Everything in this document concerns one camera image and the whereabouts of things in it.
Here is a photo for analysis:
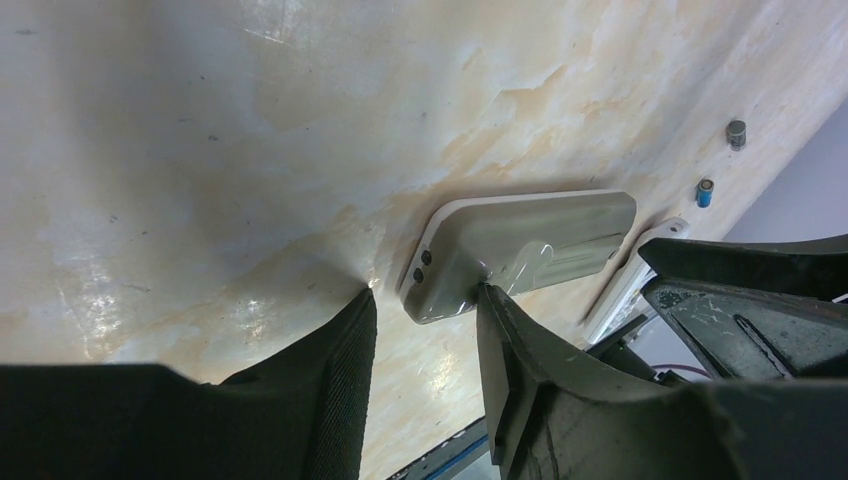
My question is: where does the white remote control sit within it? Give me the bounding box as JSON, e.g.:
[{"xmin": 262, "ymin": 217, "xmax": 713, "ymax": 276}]
[
  {"xmin": 583, "ymin": 217, "xmax": 691, "ymax": 346},
  {"xmin": 399, "ymin": 190, "xmax": 637, "ymax": 324}
]

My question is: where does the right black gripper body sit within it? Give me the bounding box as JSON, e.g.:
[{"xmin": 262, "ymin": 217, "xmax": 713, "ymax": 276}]
[{"xmin": 638, "ymin": 235, "xmax": 847, "ymax": 381}]

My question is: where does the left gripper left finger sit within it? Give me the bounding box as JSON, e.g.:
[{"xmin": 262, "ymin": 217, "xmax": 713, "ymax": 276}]
[{"xmin": 1, "ymin": 289, "xmax": 377, "ymax": 479}]

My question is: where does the grey battery on table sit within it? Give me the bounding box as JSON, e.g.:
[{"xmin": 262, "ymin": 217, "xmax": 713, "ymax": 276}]
[{"xmin": 725, "ymin": 119, "xmax": 747, "ymax": 152}]

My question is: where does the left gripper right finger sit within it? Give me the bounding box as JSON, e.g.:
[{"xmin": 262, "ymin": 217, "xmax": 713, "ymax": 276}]
[{"xmin": 476, "ymin": 283, "xmax": 847, "ymax": 479}]

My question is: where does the blue block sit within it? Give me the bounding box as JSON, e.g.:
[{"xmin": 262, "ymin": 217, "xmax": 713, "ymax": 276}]
[{"xmin": 695, "ymin": 178, "xmax": 715, "ymax": 209}]

